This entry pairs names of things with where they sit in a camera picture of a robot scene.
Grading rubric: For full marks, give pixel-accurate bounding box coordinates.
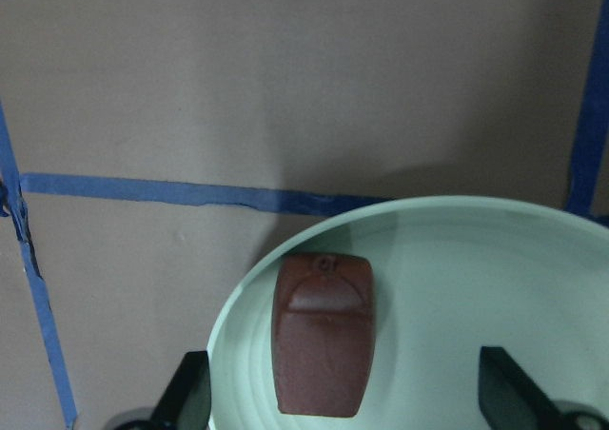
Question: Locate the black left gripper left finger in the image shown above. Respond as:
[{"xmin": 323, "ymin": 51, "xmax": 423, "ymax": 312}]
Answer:
[{"xmin": 149, "ymin": 351, "xmax": 210, "ymax": 430}]

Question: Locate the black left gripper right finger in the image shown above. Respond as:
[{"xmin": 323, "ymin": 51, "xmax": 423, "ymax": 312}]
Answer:
[{"xmin": 478, "ymin": 346, "xmax": 578, "ymax": 430}]

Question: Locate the light green bowl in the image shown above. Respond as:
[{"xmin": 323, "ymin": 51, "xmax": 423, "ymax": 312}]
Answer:
[{"xmin": 207, "ymin": 196, "xmax": 608, "ymax": 429}]

